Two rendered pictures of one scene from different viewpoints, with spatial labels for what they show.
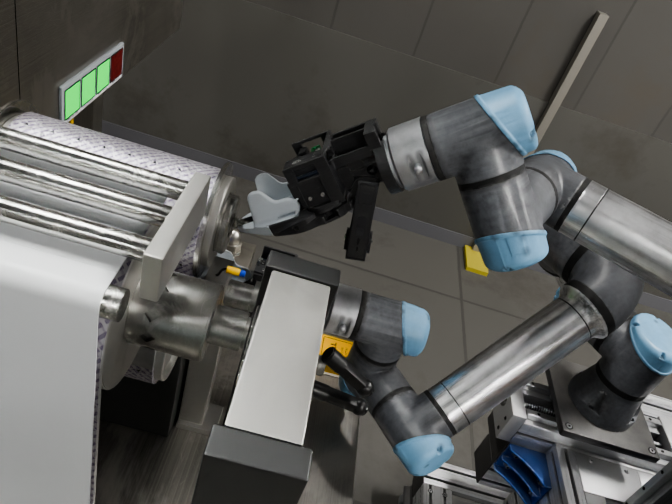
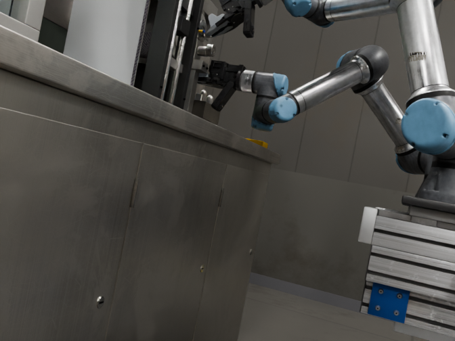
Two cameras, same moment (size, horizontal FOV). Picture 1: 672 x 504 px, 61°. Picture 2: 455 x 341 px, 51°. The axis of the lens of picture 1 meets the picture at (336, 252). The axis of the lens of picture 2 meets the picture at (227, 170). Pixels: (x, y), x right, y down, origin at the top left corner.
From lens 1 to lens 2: 1.42 m
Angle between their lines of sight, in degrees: 43
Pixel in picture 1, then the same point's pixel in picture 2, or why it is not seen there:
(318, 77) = (290, 202)
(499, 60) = (405, 176)
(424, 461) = (279, 101)
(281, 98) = (267, 218)
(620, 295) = (370, 52)
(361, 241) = (248, 23)
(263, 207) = (213, 19)
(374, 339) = (261, 82)
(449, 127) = not seen: outside the picture
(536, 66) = not seen: hidden behind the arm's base
